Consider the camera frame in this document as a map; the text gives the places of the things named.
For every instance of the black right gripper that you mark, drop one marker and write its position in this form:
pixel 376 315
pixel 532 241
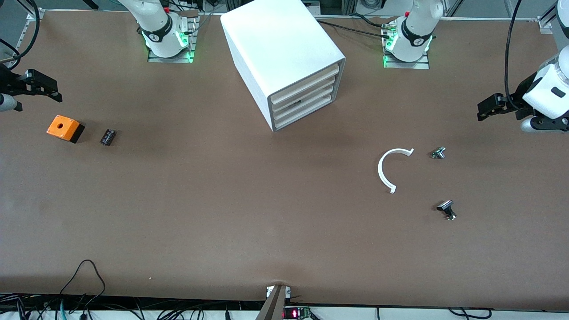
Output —
pixel 10 83

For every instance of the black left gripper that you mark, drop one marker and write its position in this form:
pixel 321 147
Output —
pixel 521 96

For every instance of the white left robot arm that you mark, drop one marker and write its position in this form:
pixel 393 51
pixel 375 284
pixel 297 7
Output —
pixel 413 44

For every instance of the orange black button box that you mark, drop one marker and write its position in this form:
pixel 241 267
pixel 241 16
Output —
pixel 62 126

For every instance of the drawer with dark mark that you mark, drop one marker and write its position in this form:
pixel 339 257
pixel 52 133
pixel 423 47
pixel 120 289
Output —
pixel 306 102

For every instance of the white drawer cabinet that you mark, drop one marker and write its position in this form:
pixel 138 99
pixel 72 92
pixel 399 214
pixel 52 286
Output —
pixel 275 40

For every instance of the small green metal part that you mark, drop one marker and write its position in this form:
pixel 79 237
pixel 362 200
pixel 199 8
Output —
pixel 438 153

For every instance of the small black contact block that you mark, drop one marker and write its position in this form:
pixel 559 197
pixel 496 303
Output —
pixel 108 137

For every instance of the circuit board with red display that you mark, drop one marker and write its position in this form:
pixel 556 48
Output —
pixel 295 313

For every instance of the metal frame corner bracket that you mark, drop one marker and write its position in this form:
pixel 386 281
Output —
pixel 544 22
pixel 34 14

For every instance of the ribbed metal base plate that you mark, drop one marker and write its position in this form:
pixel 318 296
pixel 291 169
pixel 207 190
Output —
pixel 171 60
pixel 406 65

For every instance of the grey camera mount bar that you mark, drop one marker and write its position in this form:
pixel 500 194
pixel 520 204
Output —
pixel 273 306

